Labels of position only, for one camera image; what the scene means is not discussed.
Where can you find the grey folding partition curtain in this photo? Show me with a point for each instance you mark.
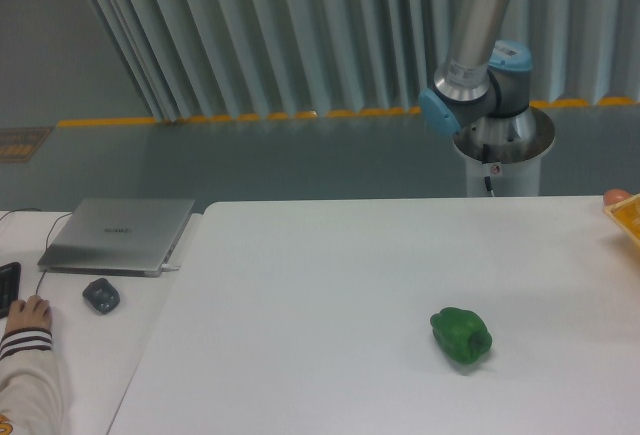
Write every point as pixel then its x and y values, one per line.
pixel 260 58

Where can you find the person's hand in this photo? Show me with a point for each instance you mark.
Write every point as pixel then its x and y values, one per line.
pixel 31 314

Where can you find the brown floor mat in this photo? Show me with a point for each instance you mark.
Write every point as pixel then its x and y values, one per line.
pixel 18 145

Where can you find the yellow basket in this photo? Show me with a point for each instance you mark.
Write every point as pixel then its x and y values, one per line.
pixel 625 214

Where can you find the white usb plug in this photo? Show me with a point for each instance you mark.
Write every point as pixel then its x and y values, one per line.
pixel 169 268

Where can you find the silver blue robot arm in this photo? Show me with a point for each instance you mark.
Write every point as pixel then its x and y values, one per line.
pixel 466 86

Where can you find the black keyboard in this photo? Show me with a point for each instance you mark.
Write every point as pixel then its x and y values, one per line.
pixel 9 286

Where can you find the orange fruit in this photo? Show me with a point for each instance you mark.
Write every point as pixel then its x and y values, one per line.
pixel 614 196

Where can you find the white striped sleeve forearm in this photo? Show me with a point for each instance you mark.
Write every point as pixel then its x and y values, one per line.
pixel 31 393

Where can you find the silver closed laptop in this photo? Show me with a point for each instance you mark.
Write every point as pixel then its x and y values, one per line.
pixel 115 236

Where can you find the green bell pepper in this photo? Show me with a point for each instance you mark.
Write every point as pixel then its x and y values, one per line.
pixel 461 334

